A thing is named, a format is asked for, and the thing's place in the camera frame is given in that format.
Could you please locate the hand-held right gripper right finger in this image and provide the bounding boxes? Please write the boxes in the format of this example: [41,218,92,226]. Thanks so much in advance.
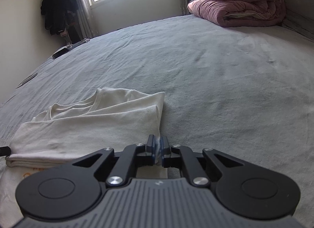
[161,135,247,186]

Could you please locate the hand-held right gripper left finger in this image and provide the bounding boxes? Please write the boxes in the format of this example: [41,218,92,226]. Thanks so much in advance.
[72,134,155,186]

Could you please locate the white t-shirt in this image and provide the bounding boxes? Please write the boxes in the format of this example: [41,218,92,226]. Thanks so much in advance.
[0,87,168,228]

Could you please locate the grey bed sheet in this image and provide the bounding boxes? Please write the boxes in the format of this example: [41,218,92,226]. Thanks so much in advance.
[0,14,314,228]

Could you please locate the hanging dark coats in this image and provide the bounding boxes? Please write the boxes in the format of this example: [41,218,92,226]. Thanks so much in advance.
[40,0,78,36]

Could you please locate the pink quilt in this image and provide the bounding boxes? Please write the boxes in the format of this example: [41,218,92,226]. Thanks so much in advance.
[188,0,287,27]

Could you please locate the grey padded headboard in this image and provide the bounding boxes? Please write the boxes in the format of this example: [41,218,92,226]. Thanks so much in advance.
[280,0,314,40]

